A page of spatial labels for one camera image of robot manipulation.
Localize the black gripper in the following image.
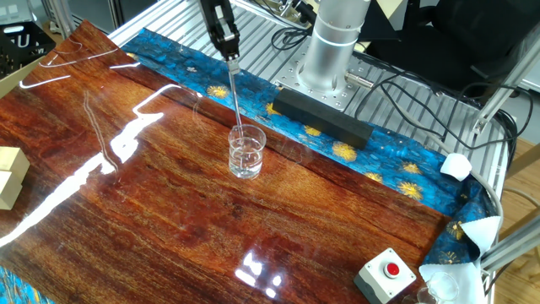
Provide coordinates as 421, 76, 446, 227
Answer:
200, 0, 241, 75

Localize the clear glass stirring rod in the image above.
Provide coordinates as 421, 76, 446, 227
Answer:
227, 62, 246, 168

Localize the glass beaker with water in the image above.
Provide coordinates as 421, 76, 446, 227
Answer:
227, 123, 267, 180

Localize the medium empty glass beaker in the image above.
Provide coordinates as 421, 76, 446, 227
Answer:
400, 290, 427, 304

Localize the small empty glass beaker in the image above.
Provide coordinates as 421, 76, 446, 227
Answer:
417, 271, 460, 304

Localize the black foam block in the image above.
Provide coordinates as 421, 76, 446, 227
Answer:
272, 87, 375, 150

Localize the glossy wood print mat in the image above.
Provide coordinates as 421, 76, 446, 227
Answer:
0, 19, 451, 304

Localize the blue starry night cloth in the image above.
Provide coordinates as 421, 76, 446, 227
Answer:
0, 27, 503, 304

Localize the black printed box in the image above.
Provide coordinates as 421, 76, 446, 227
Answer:
0, 20, 57, 81

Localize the black office chair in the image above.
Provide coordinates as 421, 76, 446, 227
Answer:
366, 0, 540, 92

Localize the light wooden cube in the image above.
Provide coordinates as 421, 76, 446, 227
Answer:
0, 146, 31, 181
0, 168, 24, 211

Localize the red push button box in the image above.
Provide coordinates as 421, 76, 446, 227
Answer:
353, 247, 418, 304

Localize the coiled black cable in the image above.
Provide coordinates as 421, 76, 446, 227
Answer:
269, 25, 316, 52

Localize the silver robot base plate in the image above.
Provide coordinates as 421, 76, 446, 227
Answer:
272, 35, 375, 111

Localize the silver cable connector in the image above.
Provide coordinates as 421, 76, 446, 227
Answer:
344, 71, 375, 90

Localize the aluminium frame post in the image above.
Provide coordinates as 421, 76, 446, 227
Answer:
40, 0, 78, 40

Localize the long black cable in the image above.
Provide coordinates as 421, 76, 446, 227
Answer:
377, 82, 469, 151
354, 71, 536, 170

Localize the slanted aluminium frame strut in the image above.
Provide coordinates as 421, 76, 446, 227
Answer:
470, 23, 540, 136
480, 214, 540, 271

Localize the grey cable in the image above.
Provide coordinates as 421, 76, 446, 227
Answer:
391, 107, 505, 237

